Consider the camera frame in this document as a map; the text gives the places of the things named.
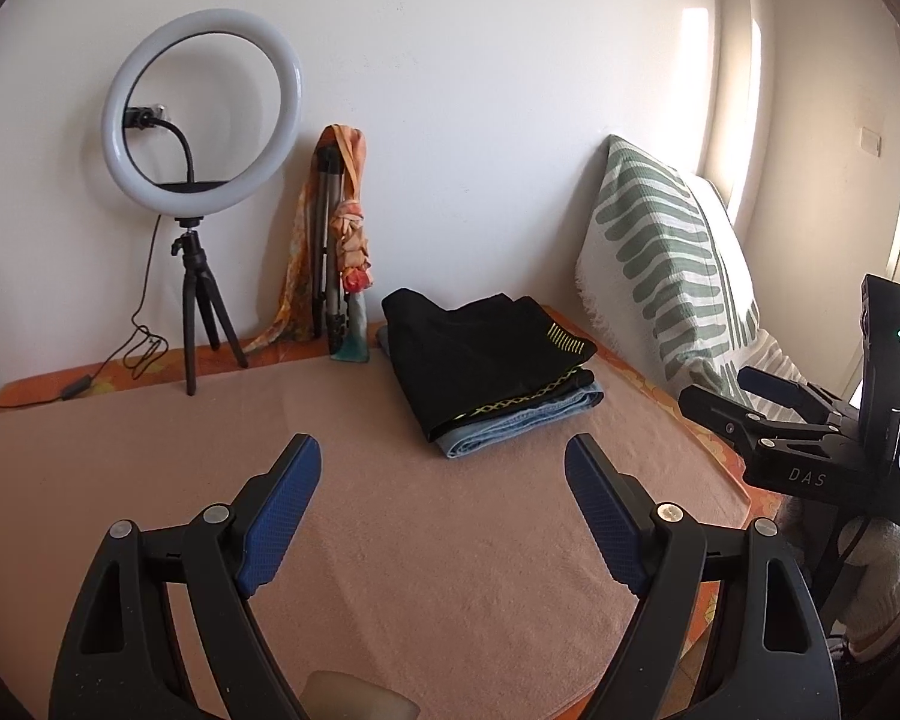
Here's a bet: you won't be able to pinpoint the orange floral scarf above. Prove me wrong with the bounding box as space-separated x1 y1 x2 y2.
244 124 374 362

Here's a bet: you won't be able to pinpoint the white ring light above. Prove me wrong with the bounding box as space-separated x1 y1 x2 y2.
100 8 304 218

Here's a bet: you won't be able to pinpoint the green white patterned pillow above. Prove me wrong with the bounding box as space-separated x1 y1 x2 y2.
575 135 805 421

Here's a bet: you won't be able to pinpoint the right white gloved hand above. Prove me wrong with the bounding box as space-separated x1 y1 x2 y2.
837 517 900 661

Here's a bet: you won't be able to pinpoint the pink blanket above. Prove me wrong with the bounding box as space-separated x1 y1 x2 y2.
0 343 753 720

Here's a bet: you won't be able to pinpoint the black yellow sport pants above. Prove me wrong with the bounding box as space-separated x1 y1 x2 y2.
380 284 600 444

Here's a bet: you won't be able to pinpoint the right black sleeve forearm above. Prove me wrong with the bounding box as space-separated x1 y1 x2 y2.
834 628 900 718

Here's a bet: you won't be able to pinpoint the orange floral bedsheet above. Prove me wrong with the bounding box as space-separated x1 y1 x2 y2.
0 302 782 691

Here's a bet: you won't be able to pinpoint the black mini tripod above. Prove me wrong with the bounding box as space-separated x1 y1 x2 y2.
170 218 248 397

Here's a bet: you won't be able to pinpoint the folded silver tripod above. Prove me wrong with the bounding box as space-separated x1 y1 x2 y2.
312 145 347 355

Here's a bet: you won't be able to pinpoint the folded blue jeans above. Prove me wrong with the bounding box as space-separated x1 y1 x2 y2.
373 325 607 460

